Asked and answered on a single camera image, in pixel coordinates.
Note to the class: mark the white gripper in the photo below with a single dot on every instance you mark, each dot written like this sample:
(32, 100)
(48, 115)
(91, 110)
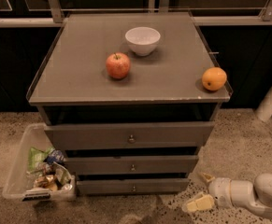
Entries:
(220, 187)

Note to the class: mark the gold foil snack packet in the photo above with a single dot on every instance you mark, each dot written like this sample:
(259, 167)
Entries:
(46, 182)

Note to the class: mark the grey drawer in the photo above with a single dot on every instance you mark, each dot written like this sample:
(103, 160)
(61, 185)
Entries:
(129, 135)
(131, 165)
(133, 186)

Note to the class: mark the grey top drawer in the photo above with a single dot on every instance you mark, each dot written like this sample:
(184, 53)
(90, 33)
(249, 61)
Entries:
(129, 135)

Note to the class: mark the green snack bag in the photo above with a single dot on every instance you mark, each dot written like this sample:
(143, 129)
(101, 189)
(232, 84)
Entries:
(37, 156)

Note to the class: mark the grey bottom drawer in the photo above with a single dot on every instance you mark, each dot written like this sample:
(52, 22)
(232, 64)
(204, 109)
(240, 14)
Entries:
(133, 186)

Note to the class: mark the metal railing frame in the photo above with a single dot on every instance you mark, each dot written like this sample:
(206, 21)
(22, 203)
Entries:
(20, 13)

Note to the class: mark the orange fruit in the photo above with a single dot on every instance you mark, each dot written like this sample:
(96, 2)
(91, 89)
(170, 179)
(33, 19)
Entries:
(214, 78)

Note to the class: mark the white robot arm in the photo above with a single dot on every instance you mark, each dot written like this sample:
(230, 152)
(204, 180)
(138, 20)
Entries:
(256, 196)

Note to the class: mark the clear plastic bin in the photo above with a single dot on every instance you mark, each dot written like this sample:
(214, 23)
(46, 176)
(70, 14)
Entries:
(19, 185)

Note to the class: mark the grey drawer cabinet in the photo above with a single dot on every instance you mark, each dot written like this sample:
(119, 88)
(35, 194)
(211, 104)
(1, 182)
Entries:
(121, 96)

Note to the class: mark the grey middle drawer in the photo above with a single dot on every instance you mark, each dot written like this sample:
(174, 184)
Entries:
(131, 165)

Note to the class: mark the blue snack packet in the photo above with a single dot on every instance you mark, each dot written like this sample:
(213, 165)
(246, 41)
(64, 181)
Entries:
(55, 156)

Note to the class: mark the red apple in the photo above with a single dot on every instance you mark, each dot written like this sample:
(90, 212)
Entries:
(118, 65)

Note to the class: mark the white ceramic bowl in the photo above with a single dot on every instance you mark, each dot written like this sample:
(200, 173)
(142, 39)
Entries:
(142, 40)

